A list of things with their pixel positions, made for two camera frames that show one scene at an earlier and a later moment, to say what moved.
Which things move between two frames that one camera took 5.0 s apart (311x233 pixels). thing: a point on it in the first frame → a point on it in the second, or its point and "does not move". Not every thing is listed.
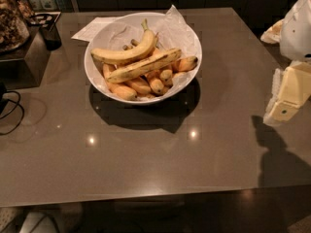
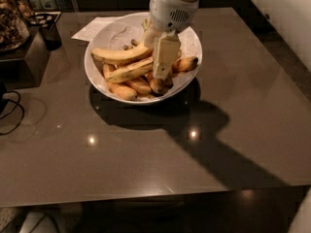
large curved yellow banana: (130, 54) does not move
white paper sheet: (92, 27) does not move
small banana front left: (120, 90) does not move
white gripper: (297, 33) → (169, 14)
